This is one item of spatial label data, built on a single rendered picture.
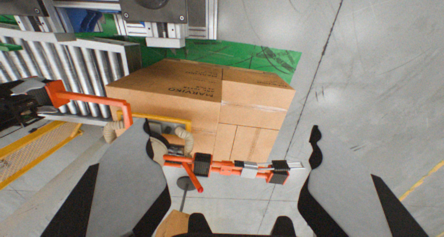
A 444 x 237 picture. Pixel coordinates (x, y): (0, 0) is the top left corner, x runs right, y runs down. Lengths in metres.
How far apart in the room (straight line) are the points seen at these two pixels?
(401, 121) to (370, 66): 1.04
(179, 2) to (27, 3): 0.51
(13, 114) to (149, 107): 0.44
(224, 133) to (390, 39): 1.91
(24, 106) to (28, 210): 1.53
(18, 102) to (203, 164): 0.57
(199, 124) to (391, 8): 2.02
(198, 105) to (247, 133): 0.73
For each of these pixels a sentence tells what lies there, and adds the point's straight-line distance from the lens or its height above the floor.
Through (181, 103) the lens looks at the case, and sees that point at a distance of 0.79.
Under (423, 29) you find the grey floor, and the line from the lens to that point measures 2.53.
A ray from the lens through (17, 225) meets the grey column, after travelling 2.05.
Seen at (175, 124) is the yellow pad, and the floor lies 1.08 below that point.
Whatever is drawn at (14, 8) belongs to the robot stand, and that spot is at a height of 1.04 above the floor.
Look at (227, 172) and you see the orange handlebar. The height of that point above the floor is 1.20.
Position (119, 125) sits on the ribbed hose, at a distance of 0.76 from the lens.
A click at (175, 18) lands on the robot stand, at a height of 1.04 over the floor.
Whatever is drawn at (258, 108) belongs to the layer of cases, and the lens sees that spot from 1.26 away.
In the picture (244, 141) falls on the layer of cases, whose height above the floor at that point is 0.54.
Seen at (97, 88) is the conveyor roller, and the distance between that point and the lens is 1.54.
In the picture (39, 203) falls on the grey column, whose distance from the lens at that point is 2.10.
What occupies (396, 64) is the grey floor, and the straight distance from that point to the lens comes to 2.49.
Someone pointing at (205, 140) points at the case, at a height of 0.94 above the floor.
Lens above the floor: 1.63
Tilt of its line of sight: 61 degrees down
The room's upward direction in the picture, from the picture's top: 178 degrees counter-clockwise
